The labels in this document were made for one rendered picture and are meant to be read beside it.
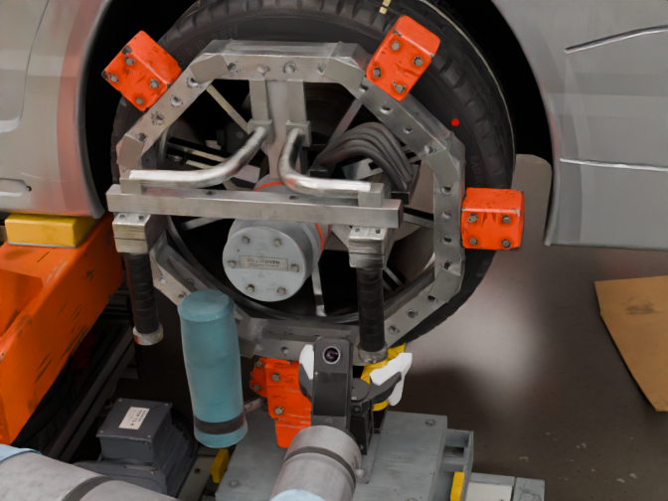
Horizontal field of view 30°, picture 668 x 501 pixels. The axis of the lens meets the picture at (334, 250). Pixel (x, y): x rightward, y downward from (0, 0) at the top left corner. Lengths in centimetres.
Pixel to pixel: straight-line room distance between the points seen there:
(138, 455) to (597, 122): 97
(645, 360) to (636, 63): 131
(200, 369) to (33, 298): 34
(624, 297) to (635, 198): 132
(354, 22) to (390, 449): 93
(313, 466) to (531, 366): 169
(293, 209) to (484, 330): 155
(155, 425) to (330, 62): 77
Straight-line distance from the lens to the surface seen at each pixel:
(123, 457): 226
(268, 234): 180
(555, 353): 313
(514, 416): 292
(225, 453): 256
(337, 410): 153
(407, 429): 251
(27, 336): 211
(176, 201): 176
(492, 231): 190
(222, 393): 201
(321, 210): 171
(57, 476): 98
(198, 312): 194
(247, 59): 185
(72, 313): 227
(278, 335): 209
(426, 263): 204
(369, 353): 177
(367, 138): 175
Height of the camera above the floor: 177
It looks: 30 degrees down
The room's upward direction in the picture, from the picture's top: 3 degrees counter-clockwise
